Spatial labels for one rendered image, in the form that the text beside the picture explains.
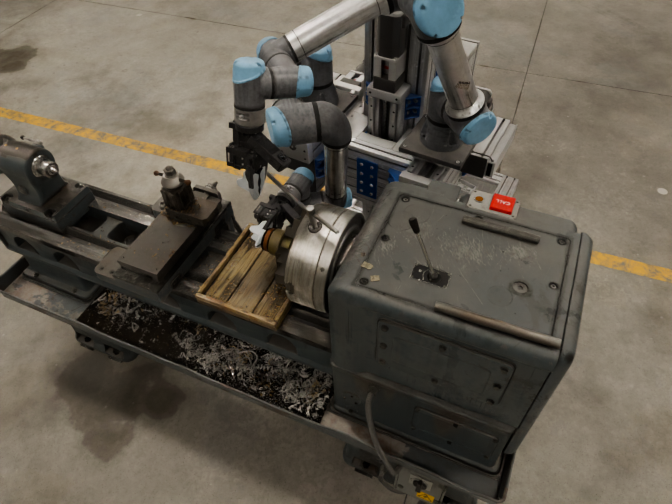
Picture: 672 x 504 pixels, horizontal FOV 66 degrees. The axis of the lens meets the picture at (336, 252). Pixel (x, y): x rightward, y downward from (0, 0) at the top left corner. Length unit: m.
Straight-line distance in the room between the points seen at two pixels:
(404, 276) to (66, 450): 1.88
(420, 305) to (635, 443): 1.65
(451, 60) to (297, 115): 0.44
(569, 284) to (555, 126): 2.86
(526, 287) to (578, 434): 1.38
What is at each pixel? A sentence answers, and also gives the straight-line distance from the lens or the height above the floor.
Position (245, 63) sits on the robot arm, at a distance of 1.27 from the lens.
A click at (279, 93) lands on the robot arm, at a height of 1.58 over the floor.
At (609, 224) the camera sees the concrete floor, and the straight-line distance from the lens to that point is 3.49.
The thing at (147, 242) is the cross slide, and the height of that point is 0.97.
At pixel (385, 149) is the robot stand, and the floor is 1.07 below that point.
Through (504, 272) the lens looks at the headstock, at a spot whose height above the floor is 1.25.
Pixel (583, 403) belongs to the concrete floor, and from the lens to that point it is 2.70.
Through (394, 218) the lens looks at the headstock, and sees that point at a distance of 1.42.
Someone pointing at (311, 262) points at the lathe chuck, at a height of 1.19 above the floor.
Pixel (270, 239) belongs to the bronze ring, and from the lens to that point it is 1.58.
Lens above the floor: 2.26
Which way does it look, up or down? 49 degrees down
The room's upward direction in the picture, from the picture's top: 3 degrees counter-clockwise
